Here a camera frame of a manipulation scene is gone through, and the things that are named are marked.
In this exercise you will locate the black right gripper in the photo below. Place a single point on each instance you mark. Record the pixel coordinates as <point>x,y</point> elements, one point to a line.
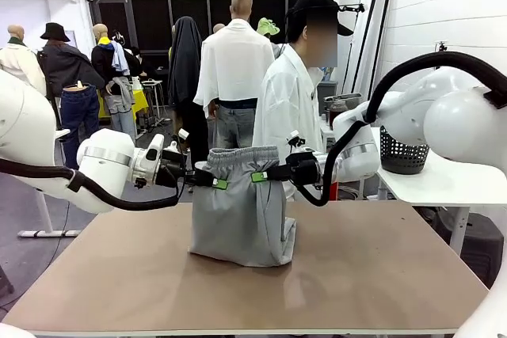
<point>303,168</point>

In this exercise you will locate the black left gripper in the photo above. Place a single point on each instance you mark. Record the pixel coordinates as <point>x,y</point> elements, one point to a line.
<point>172,169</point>

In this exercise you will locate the grey training pants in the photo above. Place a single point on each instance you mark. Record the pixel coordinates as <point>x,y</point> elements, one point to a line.
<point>237,227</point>

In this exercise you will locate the dark perforated plastic basket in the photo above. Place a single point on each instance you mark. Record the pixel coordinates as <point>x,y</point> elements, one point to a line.
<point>400,156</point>

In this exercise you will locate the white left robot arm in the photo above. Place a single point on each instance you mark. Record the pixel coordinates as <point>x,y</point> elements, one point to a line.
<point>107,156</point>

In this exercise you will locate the person in white shirt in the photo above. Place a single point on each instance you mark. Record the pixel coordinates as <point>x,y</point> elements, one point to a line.
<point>285,96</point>

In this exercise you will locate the yellow tablecloth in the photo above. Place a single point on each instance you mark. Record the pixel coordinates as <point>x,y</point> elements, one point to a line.
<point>140,102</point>

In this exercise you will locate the mannequin in light jeans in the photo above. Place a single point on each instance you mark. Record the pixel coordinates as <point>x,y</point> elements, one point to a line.
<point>120,116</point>

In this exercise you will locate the grey metal tray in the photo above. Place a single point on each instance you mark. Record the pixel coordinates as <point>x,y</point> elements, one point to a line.
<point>348,96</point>

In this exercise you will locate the small white stool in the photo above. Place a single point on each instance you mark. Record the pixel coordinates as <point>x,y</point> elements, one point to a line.
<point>153,84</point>

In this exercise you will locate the mannequin in black cloak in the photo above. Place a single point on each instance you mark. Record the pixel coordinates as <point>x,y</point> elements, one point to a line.
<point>184,57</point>

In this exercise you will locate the mannequin in dark jeans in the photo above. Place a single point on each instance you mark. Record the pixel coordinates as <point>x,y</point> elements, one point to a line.
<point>79,116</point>

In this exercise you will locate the lime green shoe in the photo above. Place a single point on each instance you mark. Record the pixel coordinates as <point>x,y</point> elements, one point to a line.
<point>267,27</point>

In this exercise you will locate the bald mannequin head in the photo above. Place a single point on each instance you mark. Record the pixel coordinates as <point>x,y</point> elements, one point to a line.
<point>218,28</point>

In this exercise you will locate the mannequin with yellow scarf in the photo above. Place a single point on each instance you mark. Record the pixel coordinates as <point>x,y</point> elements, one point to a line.
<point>101,57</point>

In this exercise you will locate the large white table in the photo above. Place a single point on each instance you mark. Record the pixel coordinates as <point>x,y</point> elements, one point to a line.
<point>447,187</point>

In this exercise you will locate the mannequin with black hat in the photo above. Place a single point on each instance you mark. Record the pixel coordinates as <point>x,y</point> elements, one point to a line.
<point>67,65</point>

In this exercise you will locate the black tripod stand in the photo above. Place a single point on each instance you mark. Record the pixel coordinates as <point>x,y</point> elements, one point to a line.
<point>441,46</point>

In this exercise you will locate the mannequin in cream jacket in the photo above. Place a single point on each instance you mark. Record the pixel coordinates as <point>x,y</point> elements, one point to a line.
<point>20,69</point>

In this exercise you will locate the black plastic stool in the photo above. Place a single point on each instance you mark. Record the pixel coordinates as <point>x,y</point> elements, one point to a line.
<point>481,251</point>

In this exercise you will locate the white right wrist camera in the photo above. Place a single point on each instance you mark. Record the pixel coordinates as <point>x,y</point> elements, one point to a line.
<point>293,134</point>

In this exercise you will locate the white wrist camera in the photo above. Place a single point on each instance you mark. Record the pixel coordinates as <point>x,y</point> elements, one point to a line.
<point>184,134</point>
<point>293,134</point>

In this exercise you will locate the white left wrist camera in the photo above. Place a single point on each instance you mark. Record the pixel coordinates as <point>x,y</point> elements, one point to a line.
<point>184,134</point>

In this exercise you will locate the white panel black frame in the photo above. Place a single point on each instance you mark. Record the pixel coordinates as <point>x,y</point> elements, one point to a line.
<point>358,49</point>
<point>382,17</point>

